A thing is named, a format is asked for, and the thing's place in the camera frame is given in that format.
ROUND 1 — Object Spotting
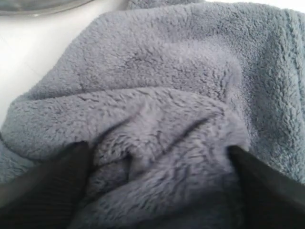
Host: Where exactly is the grey-blue fleece cloth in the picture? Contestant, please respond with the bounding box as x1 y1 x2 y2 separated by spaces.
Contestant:
0 0 305 229

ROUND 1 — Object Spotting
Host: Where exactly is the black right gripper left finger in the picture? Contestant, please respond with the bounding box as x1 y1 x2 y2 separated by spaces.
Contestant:
0 142 92 229

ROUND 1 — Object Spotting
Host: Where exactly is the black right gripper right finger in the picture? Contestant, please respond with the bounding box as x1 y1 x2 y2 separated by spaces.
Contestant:
228 146 305 229

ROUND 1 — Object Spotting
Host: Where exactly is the round stainless steel plate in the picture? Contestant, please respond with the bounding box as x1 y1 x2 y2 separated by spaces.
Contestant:
0 0 91 16

